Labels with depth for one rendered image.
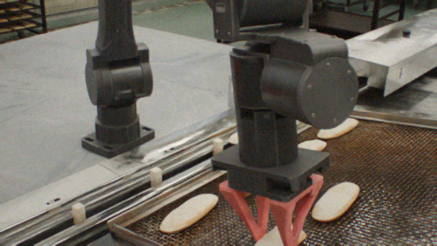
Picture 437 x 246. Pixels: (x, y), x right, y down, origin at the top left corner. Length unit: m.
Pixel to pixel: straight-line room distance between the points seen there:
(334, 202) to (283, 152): 0.15
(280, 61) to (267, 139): 0.08
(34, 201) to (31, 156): 0.23
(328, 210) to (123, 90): 0.44
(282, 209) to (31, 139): 0.65
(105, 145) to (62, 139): 0.11
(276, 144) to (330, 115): 0.08
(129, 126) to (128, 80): 0.10
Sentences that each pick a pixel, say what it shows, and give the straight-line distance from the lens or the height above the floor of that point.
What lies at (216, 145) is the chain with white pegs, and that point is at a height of 0.86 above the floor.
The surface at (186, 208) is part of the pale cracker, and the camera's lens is 0.62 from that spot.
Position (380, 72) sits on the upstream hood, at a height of 0.90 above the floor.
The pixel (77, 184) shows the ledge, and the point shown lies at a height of 0.86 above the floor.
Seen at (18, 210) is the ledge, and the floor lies 0.86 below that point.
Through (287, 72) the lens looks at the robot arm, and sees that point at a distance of 0.40.
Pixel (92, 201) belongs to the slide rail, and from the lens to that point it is 0.76.
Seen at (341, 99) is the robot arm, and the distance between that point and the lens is 0.41.
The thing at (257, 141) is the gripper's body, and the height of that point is 1.05.
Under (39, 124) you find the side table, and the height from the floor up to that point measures 0.82.
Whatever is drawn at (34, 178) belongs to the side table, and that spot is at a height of 0.82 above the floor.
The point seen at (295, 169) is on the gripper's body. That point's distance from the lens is 0.47.
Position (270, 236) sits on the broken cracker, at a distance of 0.55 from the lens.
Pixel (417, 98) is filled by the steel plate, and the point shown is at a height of 0.82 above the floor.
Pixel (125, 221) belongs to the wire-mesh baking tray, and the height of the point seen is 0.89.
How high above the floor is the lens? 1.25
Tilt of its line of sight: 24 degrees down
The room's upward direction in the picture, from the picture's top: 1 degrees clockwise
